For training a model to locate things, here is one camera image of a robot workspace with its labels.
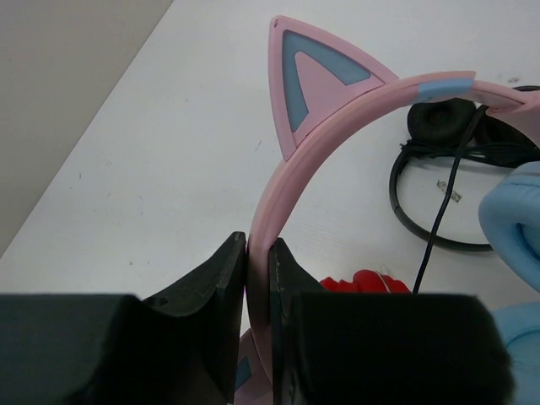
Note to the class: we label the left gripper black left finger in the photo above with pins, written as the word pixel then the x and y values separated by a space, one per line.
pixel 178 346

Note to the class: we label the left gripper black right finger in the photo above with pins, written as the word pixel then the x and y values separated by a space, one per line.
pixel 347 348

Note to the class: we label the pink blue cat-ear headphones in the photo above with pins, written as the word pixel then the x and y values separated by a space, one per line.
pixel 323 90

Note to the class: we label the red headphones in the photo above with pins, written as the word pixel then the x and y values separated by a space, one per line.
pixel 366 282

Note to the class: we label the black small headphones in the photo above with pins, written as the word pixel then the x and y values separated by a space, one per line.
pixel 436 131

